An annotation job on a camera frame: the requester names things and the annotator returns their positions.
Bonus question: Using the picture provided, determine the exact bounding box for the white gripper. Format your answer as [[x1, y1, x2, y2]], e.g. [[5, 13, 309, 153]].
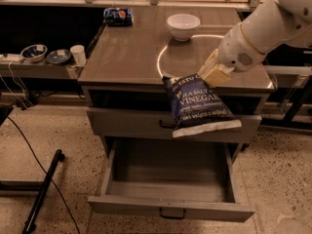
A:
[[198, 23, 265, 87]]

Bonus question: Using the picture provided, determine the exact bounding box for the blue chip bag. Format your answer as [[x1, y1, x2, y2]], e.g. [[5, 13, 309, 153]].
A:
[[162, 74, 242, 138]]

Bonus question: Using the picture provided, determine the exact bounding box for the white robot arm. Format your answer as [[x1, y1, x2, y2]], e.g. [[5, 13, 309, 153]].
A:
[[198, 0, 312, 87]]

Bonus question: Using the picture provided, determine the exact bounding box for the grey drawer cabinet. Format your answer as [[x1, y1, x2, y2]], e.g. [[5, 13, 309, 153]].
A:
[[77, 5, 275, 148]]

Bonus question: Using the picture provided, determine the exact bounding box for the open lower drawer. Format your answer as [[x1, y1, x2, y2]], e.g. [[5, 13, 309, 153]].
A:
[[88, 138, 254, 222]]

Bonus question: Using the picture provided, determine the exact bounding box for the white bowl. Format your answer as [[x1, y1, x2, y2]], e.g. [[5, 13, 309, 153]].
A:
[[167, 14, 201, 41]]

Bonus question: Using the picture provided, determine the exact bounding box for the blue soda can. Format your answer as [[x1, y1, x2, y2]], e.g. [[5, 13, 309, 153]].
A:
[[103, 8, 133, 26]]

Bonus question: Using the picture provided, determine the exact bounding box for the white paper cup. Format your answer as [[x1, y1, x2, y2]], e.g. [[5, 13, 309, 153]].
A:
[[70, 45, 86, 65]]

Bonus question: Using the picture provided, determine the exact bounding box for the blue patterned bowl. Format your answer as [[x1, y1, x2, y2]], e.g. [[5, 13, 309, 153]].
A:
[[20, 44, 48, 62]]

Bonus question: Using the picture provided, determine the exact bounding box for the grey side shelf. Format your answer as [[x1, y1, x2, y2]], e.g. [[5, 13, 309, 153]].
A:
[[0, 60, 83, 80]]

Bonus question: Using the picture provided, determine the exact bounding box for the black metal stand leg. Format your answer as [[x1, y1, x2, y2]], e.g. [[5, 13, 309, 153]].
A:
[[22, 149, 65, 234]]

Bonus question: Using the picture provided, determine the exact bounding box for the top drawer with handle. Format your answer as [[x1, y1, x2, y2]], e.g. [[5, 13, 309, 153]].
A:
[[87, 107, 261, 142]]

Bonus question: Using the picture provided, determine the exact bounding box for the black floor cable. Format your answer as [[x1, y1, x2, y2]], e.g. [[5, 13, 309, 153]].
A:
[[0, 114, 82, 234]]

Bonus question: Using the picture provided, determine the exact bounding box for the white cable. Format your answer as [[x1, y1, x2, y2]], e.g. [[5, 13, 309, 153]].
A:
[[0, 60, 33, 110]]

